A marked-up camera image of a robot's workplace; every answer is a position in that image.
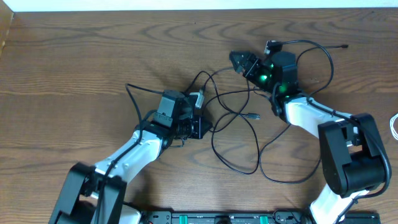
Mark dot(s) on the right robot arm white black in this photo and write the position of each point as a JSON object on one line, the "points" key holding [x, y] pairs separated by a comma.
{"points": [[355, 163]]}

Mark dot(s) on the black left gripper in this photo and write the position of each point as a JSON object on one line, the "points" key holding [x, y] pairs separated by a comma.
{"points": [[201, 127]]}

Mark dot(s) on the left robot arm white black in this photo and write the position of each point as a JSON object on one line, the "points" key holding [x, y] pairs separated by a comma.
{"points": [[95, 193]]}

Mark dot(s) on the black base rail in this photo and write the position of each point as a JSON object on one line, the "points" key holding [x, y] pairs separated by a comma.
{"points": [[281, 216]]}

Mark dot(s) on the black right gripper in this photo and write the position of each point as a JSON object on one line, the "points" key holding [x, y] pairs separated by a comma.
{"points": [[249, 65]]}

